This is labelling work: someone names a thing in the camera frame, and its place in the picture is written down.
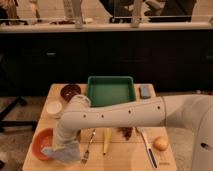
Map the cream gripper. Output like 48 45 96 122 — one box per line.
53 131 78 150

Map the blue grey towel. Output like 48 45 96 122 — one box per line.
41 144 81 163

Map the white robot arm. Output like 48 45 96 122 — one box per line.
53 94 213 171

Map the red orange bowl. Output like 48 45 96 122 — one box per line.
32 128 53 161

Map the dark maroon bowl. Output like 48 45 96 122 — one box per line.
60 84 81 102

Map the metal cup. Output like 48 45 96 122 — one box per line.
77 130 81 142

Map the silver fork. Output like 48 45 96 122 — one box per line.
81 128 96 164

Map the green plastic tray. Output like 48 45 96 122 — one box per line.
86 76 136 107

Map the black office chair base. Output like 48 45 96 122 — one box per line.
0 97 37 133

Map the brown grape bunch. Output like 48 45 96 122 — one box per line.
118 127 133 140

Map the blue sponge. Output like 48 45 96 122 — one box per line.
140 85 151 99

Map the white handled knife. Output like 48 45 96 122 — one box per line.
136 127 158 170

